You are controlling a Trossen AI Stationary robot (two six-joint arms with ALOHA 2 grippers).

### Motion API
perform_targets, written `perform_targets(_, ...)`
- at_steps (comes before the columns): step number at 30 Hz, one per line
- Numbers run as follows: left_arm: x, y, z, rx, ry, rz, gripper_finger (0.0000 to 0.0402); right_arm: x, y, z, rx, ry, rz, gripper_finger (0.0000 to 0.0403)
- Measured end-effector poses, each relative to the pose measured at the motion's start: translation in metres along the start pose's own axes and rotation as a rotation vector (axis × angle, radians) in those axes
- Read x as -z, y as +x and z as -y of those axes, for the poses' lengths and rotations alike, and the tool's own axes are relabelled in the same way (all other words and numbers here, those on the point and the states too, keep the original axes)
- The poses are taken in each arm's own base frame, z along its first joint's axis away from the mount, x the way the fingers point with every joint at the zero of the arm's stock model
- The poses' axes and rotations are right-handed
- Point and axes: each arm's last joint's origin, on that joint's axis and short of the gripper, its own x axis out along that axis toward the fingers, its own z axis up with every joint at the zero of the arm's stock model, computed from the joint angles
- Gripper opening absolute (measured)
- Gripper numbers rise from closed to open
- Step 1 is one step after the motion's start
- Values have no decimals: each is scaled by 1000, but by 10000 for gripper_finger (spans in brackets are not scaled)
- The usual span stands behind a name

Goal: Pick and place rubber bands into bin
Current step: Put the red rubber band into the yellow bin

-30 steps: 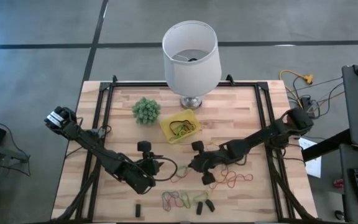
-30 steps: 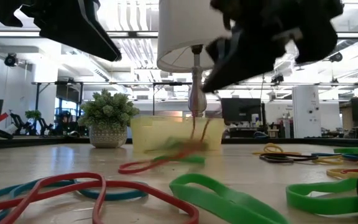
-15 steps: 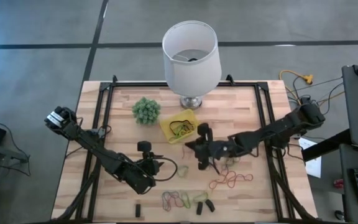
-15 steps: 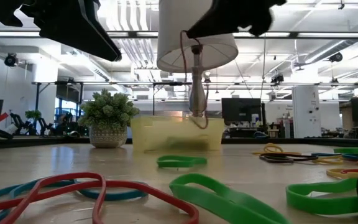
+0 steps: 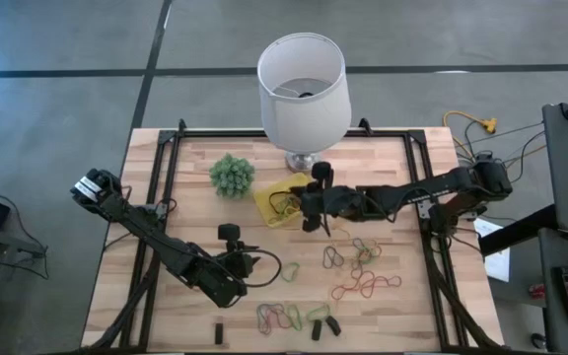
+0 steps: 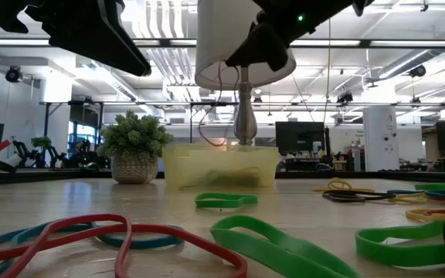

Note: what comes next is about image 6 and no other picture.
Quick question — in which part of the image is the white ceiling air duct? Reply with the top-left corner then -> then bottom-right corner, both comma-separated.
74,64 -> 141,102

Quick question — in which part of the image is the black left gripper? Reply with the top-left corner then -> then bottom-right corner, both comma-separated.
0,0 -> 152,77

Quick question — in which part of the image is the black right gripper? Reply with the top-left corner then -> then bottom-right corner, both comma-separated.
226,0 -> 357,73

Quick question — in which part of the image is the white square column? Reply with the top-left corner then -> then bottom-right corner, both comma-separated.
362,105 -> 400,173

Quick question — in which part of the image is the black metal table frame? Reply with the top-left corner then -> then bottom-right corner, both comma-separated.
0,168 -> 445,187

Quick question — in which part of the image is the green potted plant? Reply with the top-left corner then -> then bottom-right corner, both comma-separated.
97,110 -> 175,185

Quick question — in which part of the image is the long ceiling light strip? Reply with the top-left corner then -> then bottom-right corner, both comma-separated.
132,38 -> 199,47
0,38 -> 56,47
290,39 -> 362,47
369,39 -> 445,48

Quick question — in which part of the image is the yellow translucent plastic bin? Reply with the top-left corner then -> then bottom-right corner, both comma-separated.
161,143 -> 280,191

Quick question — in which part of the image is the green background plant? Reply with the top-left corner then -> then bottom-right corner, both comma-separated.
30,135 -> 53,155

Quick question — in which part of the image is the black background workstation frame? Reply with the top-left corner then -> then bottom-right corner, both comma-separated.
39,99 -> 243,144

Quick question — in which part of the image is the green rubber band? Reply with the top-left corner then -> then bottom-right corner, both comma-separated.
209,214 -> 362,278
414,182 -> 445,193
194,192 -> 259,210
355,220 -> 445,269

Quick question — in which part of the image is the blue rubber band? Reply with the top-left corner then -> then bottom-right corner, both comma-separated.
386,188 -> 445,201

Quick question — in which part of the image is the white shade silver table lamp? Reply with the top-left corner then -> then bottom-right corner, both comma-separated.
194,0 -> 297,147

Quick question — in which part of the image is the teal rubber band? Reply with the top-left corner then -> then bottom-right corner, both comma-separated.
0,221 -> 185,278

